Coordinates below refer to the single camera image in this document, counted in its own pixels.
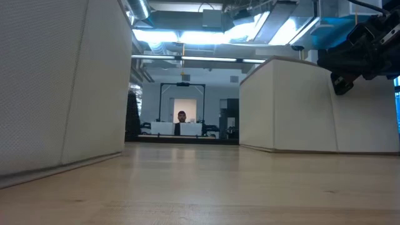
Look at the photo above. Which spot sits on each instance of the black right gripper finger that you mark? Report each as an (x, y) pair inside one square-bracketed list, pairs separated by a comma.
[(326, 62)]

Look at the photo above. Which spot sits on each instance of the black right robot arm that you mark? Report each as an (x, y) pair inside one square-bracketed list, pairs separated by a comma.
[(394, 15)]

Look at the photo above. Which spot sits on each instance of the beige fabric bin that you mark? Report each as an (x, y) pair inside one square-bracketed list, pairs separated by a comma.
[(47, 93), (297, 109)]

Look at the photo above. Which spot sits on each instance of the linear ceiling light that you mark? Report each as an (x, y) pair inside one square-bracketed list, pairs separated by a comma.
[(253, 61), (208, 58), (153, 57)]

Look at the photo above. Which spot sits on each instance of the black cabinet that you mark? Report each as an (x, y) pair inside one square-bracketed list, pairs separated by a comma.
[(229, 118)]

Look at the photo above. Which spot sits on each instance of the white doorway panel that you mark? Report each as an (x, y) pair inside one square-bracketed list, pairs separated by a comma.
[(185, 106)]

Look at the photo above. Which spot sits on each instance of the distant white bin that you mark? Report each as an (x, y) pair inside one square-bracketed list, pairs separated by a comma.
[(191, 129), (162, 128)]

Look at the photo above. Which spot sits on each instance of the person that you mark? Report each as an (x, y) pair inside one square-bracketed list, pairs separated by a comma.
[(181, 117)]

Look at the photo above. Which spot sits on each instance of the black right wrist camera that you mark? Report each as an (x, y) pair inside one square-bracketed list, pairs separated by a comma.
[(362, 34)]

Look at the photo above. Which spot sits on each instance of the black table back rail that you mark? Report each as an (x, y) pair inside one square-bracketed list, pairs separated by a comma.
[(187, 141)]

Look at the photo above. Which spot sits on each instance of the distant black rig frame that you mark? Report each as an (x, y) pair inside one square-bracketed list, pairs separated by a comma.
[(160, 103)]

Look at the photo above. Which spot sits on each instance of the silver ventilation duct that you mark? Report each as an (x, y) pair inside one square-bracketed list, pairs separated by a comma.
[(139, 9)]

